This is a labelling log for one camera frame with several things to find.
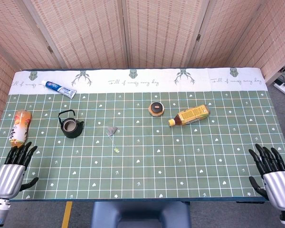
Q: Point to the orange juice bottle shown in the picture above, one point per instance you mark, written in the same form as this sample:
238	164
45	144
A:
20	128

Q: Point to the brass screen hinge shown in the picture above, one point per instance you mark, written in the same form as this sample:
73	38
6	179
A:
50	49
198	38

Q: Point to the green grid tablecloth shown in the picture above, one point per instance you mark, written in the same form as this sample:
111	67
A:
142	166

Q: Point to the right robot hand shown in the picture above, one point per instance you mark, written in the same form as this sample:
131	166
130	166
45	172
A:
279	185

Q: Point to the blue white toothpaste tube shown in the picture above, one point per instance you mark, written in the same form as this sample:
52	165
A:
58	88

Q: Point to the bamboo folding screen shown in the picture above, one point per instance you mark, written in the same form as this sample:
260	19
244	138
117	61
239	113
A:
90	33

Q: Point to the yellow label tea bottle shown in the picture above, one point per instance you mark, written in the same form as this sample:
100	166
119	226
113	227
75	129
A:
192	116

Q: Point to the black cast iron teapot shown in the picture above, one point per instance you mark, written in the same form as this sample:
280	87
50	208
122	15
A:
73	133

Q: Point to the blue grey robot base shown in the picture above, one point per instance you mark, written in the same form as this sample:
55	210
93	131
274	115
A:
140	215

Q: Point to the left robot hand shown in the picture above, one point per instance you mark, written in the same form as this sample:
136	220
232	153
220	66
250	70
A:
8	178

